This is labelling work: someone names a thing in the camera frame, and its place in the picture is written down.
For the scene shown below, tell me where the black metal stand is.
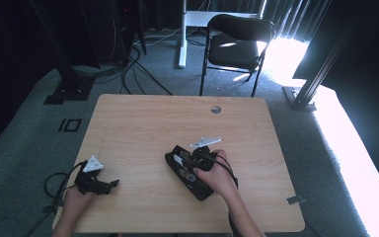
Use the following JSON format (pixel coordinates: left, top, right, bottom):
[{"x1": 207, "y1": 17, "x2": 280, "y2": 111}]
[{"x1": 29, "y1": 0, "x2": 97, "y2": 106}]

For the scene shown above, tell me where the hand-held gripper cable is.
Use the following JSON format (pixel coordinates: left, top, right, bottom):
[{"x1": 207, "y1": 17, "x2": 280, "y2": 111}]
[
  {"x1": 209, "y1": 152, "x2": 240, "y2": 191},
  {"x1": 26, "y1": 160, "x2": 88, "y2": 237}
]

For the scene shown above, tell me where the small white object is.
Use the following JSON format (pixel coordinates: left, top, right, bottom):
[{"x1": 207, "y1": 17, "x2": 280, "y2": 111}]
[{"x1": 173, "y1": 154, "x2": 186, "y2": 168}]

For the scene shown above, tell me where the person's left hand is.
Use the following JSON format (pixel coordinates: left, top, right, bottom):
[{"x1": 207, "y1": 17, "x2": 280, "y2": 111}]
[{"x1": 61, "y1": 186, "x2": 97, "y2": 214}]

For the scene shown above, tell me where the left hand-held gripper cable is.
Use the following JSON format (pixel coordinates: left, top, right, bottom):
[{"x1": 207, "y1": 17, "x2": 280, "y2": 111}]
[{"x1": 26, "y1": 160, "x2": 88, "y2": 237}]

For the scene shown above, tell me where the grey tape piece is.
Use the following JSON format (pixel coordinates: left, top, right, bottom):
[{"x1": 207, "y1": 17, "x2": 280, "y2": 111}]
[{"x1": 286, "y1": 195, "x2": 307, "y2": 205}]

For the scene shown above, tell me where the right hand-held gripper cable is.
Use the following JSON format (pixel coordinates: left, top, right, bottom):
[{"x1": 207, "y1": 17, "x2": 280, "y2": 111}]
[{"x1": 209, "y1": 152, "x2": 240, "y2": 191}]

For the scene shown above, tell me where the bundle of floor cables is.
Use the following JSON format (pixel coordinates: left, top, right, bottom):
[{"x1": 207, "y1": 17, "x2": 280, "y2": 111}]
[{"x1": 72, "y1": 19, "x2": 208, "y2": 97}]

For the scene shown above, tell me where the black aluminium profile stand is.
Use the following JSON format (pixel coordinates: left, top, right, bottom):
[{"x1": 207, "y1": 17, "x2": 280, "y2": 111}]
[{"x1": 282, "y1": 0, "x2": 367, "y2": 113}]

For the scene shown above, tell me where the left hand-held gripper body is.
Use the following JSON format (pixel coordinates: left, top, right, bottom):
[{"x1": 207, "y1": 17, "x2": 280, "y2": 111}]
[{"x1": 73, "y1": 155, "x2": 113, "y2": 196}]

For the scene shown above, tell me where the black folding chair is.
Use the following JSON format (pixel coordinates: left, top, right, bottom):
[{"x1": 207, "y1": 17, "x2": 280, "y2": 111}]
[{"x1": 198, "y1": 13, "x2": 277, "y2": 99}]

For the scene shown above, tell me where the black rectangular device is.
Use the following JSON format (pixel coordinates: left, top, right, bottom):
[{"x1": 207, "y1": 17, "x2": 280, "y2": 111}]
[{"x1": 164, "y1": 144, "x2": 215, "y2": 202}]

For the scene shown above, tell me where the person's right hand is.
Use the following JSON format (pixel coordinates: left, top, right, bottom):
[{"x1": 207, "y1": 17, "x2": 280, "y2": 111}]
[{"x1": 192, "y1": 149, "x2": 239, "y2": 198}]

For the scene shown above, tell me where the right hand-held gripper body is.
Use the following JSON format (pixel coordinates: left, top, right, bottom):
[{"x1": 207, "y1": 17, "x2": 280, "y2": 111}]
[{"x1": 185, "y1": 136, "x2": 222, "y2": 172}]

